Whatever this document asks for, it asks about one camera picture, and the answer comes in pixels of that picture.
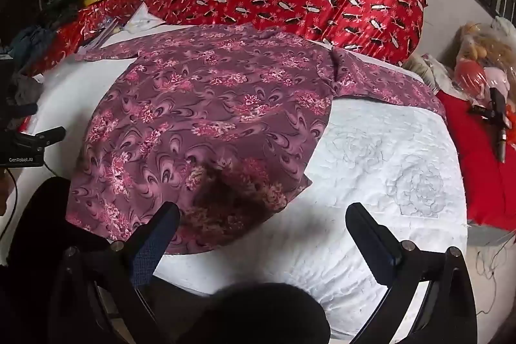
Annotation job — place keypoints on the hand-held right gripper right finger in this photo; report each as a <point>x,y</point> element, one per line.
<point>377,241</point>

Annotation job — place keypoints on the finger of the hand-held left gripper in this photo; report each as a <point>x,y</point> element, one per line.
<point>50,136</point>

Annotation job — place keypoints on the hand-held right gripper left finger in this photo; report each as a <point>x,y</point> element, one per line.
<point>155,247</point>

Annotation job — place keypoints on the purple floral garment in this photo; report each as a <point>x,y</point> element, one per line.
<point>209,106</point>

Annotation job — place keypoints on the dark crumpled clothes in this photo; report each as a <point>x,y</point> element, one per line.
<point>44,25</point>

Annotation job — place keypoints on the grey crumpled cloth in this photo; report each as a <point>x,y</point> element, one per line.
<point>26,90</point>

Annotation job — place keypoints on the white quilted bed cover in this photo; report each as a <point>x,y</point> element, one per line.
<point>383,174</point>

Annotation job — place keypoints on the person's dark trouser leg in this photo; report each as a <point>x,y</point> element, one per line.
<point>32,247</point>

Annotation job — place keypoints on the black thread tangle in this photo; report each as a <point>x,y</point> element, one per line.
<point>490,267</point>

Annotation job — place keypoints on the clear plastic sleeves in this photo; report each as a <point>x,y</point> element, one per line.
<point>100,31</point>

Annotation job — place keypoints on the plain red cloth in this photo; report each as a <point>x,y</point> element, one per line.
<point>483,182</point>

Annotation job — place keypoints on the clear plastic packet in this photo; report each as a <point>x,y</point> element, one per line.
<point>143,19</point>

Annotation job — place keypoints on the black hair trimmer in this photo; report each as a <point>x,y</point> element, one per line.
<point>498,114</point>

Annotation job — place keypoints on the pale patterned cloth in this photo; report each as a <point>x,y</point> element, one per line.
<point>423,72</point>

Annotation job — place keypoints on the doll in plastic wrap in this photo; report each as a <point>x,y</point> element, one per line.
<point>479,62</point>

